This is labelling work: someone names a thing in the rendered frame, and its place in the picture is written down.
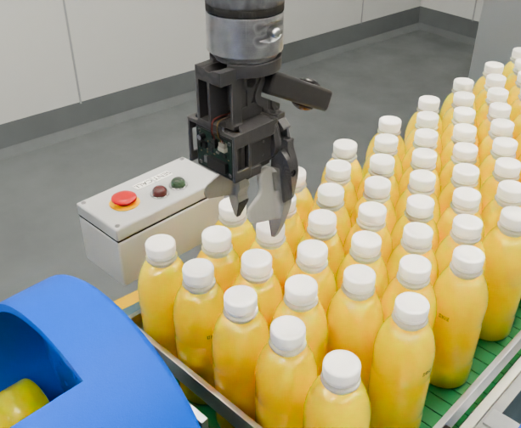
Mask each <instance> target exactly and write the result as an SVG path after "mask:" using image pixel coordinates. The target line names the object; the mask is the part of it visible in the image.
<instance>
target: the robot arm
mask: <svg viewBox="0 0 521 428"><path fill-rule="evenodd" d="M284 8H285V0H205V16H206V34H207V50H208V51H209V52H210V53H209V57H210V59H209V60H206V61H203V62H200V63H198V64H195V86H196V102H197V112H196V113H193V114H191V115H187V123H188V136H189V149H190V161H193V160H196V159H198V163H199V164H200V165H202V166H204V167H206V168H208V169H210V170H212V171H214V172H216V173H217V174H218V175H217V176H216V177H214V178H213V179H212V180H211V181H210V182H209V183H208V184H207V185H206V187H205V189H204V195H205V197H206V198H208V199H211V198H216V197H221V196H225V195H228V196H229V200H230V204H231V206H232V209H233V212H234V214H235V216H237V217H238V216H240V215H241V213H242V212H243V210H244V208H245V206H246V203H247V202H248V200H249V199H248V196H247V189H248V187H249V185H250V183H249V178H251V177H254V176H256V175H258V194H257V196H256V197H255V199H254V200H253V202H252V203H251V204H250V205H249V207H248V209H247V219H248V221H249V222H251V223H257V222H264V221H269V226H270V232H271V236H272V237H275V236H276V235H278V234H279V232H280V231H281V229H282V227H283V225H284V223H285V221H286V218H287V215H288V212H289V210H290V207H291V203H292V198H293V197H294V194H295V190H296V186H297V177H298V162H297V155H296V151H295V149H294V138H291V135H290V130H289V127H290V126H291V125H290V124H289V122H288V121H287V119H286V118H285V111H283V110H279V108H280V104H279V103H277V102H275V101H273V100H270V99H267V98H265V97H262V96H261V93H266V94H268V95H272V96H275V97H277V98H281V99H285V100H289V101H291V102H292V103H293V105H294V106H295V107H297V108H298V109H300V110H312V109H313V108H314V109H317V110H322V111H326V110H327V109H328V106H329V103H330V101H331V96H332V91H331V90H329V89H326V88H323V87H321V86H320V84H319V83H318V82H317V81H316V80H315V79H313V78H310V77H303V78H299V79H298V78H296V77H293V76H288V75H287V74H284V73H281V72H279V70H280V68H281V51H282V49H283V42H284ZM193 127H196V136H197V148H195V149H194V146H193V132H192V128H193ZM270 160H271V166H264V165H266V164H268V163H269V161H270ZM261 166H264V167H262V168H261Z"/></svg>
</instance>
